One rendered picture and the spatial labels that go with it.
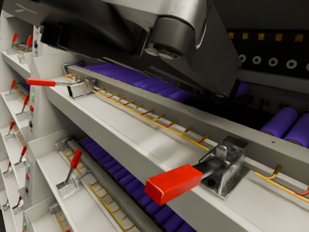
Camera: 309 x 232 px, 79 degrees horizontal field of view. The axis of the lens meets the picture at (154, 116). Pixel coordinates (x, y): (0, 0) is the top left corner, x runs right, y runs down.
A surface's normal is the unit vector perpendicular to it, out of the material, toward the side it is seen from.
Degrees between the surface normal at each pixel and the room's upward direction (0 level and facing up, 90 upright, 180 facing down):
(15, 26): 90
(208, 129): 111
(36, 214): 90
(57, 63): 90
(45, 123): 90
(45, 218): 21
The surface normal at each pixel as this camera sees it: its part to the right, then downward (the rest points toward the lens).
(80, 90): 0.68, 0.32
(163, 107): -0.73, 0.36
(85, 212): -0.05, -0.88
